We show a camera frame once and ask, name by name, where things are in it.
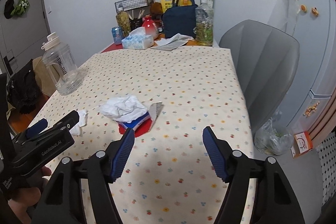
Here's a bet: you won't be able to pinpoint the pink curtain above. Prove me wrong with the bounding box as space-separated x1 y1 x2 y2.
308 90 335 146

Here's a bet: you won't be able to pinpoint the printed paper scrap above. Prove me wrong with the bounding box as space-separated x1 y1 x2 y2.
148 101 163 130

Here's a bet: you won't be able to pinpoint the left hand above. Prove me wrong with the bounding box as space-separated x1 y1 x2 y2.
7 166 52 224

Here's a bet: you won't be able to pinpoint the blue tissue packet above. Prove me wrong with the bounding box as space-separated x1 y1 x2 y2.
119 111 150 131

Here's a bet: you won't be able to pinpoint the grey door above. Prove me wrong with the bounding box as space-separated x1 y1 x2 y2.
1 0 50 77

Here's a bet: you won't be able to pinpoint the white plastic bags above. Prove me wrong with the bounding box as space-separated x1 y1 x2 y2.
70 109 88 136

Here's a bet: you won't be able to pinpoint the orange white box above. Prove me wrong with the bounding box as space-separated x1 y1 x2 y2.
290 131 313 158

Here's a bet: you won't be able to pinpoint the white tissue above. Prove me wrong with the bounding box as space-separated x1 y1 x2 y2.
99 95 148 123

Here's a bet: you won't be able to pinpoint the black wire basket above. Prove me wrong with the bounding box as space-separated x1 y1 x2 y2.
114 0 153 12

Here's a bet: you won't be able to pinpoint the blue tissue box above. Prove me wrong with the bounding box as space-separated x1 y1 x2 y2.
122 27 154 50

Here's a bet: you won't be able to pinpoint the clear large water jug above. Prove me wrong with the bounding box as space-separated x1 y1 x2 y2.
42 32 83 96

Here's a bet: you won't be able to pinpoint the floral tablecloth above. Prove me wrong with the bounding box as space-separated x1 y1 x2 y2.
36 46 253 223

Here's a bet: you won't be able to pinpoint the papers on table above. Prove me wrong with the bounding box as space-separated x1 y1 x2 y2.
151 34 194 51

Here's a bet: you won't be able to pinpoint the clear bottle with greens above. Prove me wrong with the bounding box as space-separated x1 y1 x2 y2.
195 0 214 46

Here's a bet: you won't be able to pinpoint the navy lunch bag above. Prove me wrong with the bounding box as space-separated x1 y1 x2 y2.
162 0 198 38

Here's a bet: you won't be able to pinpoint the blue drink can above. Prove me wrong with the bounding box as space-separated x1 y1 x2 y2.
111 26 124 45

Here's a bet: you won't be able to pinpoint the white refrigerator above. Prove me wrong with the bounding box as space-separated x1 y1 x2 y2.
268 0 335 133

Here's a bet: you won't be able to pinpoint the jar with yellow contents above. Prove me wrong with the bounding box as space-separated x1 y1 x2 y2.
116 7 131 37

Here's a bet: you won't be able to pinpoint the grey upholstered chair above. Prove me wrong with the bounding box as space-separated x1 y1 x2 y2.
219 19 299 134

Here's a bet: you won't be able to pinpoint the clear plastic bag on floor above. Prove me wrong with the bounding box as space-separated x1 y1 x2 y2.
254 119 294 156

